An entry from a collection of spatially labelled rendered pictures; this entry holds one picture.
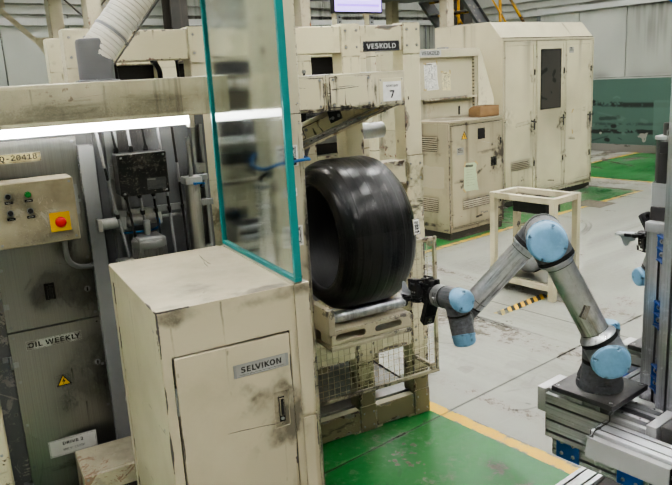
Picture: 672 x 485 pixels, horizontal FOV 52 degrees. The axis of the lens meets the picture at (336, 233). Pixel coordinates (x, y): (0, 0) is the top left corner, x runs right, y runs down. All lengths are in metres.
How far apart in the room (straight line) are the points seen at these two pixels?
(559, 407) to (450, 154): 4.95
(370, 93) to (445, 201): 4.53
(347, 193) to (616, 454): 1.20
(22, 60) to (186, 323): 10.09
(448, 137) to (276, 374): 5.62
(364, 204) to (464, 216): 5.12
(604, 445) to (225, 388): 1.21
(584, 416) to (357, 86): 1.51
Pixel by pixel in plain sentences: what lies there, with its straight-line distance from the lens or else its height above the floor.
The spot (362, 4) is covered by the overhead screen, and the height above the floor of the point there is 2.40.
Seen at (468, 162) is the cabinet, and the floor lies 0.80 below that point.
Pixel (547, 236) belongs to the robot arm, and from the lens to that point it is 2.14.
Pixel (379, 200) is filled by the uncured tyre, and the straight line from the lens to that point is 2.47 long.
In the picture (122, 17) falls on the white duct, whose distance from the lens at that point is 2.57.
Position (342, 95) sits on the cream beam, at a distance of 2.85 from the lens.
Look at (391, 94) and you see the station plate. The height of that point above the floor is 1.69.
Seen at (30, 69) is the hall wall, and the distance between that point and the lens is 11.64.
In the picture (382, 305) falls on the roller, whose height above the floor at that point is 0.91.
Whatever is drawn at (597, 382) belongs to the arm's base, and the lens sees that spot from 2.46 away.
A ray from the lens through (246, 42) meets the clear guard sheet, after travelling 1.90.
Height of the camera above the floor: 1.78
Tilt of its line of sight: 13 degrees down
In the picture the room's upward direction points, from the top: 3 degrees counter-clockwise
